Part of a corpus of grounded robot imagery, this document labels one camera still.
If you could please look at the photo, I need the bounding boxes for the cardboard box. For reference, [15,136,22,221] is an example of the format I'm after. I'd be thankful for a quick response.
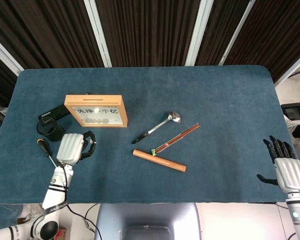
[57,226,68,240]

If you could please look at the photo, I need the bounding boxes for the blue table cloth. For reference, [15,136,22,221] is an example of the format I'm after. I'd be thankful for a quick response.
[0,65,300,205]

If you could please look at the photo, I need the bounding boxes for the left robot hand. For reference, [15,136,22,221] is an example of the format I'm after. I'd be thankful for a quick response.
[56,130,98,166]

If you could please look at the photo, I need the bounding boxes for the white partition post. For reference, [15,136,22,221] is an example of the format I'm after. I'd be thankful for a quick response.
[0,32,25,76]
[83,0,113,68]
[273,48,300,87]
[184,0,213,66]
[218,0,256,66]

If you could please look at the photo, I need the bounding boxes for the grey floor cable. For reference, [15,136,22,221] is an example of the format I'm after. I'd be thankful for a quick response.
[83,203,99,233]

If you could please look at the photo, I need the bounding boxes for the white sneaker with grey pattern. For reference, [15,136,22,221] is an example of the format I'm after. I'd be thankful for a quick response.
[17,203,45,225]

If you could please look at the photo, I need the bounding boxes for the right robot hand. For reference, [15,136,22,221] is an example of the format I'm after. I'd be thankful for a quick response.
[256,135,300,195]

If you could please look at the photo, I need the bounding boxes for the black mesh pen cup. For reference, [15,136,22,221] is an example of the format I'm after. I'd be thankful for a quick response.
[36,117,66,143]

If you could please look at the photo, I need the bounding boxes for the black orange handled screwdriver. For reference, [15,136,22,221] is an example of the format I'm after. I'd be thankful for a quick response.
[36,138,61,168]

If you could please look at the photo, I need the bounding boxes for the steel ladle black handle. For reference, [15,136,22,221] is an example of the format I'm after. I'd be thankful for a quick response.
[131,111,183,145]

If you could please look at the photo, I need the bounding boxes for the red chopsticks in plastic sleeve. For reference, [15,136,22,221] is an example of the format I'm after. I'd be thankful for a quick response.
[150,122,200,156]

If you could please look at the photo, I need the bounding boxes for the wooden rolling pin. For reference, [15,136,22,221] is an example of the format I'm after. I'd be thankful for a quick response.
[132,149,187,173]

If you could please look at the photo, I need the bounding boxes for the black flat rectangular box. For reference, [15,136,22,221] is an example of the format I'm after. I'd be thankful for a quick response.
[37,104,70,121]

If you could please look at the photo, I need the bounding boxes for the grey-blue robot torso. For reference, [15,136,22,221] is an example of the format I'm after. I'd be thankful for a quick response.
[94,202,203,240]

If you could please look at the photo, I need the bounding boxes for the plain white sneaker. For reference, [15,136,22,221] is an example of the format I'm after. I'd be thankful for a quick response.
[284,116,297,141]

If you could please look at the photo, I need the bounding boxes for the wooden coin bank box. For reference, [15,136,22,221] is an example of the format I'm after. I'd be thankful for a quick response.
[64,94,129,128]

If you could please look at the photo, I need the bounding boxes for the black equipment case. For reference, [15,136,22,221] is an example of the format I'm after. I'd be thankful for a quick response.
[281,101,300,120]

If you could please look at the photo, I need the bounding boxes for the blue jeans leg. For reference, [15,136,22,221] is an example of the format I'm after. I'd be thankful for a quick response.
[0,203,25,226]

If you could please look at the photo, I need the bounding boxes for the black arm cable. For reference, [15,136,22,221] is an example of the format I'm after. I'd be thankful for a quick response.
[56,159,101,240]

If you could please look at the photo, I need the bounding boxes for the dark wood slat panel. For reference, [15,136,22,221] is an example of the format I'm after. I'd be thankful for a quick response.
[94,0,203,68]
[194,0,251,66]
[0,49,19,107]
[0,0,106,70]
[224,0,300,83]

